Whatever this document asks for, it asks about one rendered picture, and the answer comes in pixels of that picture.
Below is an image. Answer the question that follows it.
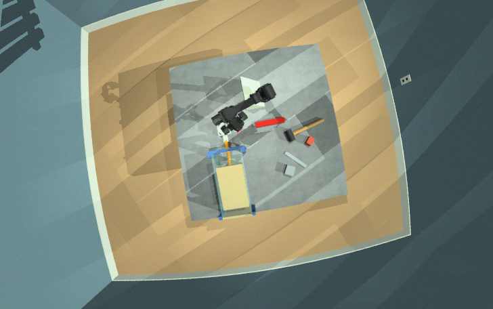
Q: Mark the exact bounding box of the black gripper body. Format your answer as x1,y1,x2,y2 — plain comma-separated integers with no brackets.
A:
220,112,248,135

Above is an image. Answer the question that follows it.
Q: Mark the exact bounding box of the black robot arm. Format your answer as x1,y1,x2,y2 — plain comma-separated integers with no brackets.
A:
211,83,276,131

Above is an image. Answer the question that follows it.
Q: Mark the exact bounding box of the pale grey flat bar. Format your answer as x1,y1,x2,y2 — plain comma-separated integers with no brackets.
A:
285,151,307,168

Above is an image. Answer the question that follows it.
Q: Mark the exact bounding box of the red flat bar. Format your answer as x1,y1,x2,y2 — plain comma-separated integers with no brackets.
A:
255,117,285,127

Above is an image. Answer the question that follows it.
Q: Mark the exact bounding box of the black-headed mallet with wooden handle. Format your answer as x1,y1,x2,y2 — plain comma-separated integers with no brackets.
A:
284,119,324,142

